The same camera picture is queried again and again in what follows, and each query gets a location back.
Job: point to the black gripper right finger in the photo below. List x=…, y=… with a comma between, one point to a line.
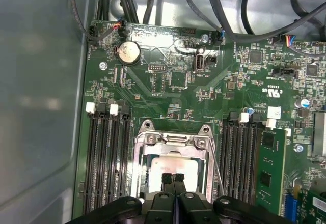
x=191, y=208

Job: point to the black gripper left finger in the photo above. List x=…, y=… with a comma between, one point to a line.
x=160, y=208

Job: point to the silver CPU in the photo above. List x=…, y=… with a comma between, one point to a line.
x=183, y=165

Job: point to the CPU socket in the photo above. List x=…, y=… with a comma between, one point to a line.
x=150, y=131

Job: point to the blue expansion slot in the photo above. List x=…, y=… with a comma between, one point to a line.
x=291, y=208

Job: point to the green RAM stick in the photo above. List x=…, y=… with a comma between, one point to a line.
x=270, y=163

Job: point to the green motherboard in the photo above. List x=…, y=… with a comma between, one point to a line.
x=203, y=99

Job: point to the silver board screw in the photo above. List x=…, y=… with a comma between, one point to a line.
x=102, y=65
x=204, y=38
x=298, y=148

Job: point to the internal USB port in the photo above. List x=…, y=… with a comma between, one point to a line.
x=199, y=61

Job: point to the silver chipset heatsink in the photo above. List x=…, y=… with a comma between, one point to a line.
x=320, y=132

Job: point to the blue-topped capacitor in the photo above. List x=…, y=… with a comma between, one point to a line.
x=302, y=103

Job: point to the silver coin battery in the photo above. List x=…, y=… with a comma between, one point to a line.
x=128, y=52

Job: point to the black and grey PC case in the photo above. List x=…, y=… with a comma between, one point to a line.
x=38, y=81

